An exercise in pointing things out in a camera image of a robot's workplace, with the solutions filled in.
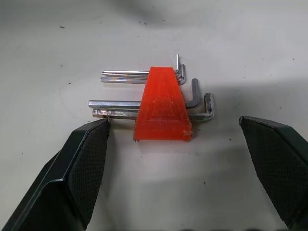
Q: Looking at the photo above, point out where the smallest silver hex key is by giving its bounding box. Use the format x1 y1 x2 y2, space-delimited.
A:
101 53 181 77

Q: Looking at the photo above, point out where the large silver hex key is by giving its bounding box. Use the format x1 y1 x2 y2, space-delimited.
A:
88 78 201 111

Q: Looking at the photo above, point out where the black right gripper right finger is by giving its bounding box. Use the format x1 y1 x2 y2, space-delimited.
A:
238 115 308 231

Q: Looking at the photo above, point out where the small silver hex key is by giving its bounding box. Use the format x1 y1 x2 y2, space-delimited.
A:
100 64 187 86

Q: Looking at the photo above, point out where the largest silver hex key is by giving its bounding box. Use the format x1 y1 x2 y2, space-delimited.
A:
92 93 215 124

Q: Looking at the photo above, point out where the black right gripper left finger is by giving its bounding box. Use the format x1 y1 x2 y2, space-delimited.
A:
0 118 112 231

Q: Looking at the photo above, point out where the orange plastic hex key holder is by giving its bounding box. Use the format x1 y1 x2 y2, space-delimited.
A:
133 66 193 142

